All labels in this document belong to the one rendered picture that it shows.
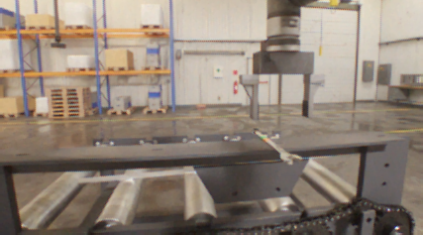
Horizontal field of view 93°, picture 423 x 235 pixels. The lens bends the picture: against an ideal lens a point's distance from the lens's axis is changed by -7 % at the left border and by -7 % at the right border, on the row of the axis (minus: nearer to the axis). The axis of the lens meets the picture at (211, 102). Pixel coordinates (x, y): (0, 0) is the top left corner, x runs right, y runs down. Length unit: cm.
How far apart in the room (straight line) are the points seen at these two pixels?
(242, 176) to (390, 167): 50
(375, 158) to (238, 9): 976
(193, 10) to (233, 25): 185
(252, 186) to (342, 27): 1197
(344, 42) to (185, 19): 771
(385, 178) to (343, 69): 1151
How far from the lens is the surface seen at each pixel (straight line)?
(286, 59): 50
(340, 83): 1224
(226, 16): 1011
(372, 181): 87
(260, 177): 66
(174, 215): 179
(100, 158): 56
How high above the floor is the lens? 135
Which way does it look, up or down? 7 degrees down
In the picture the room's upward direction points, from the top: 1 degrees counter-clockwise
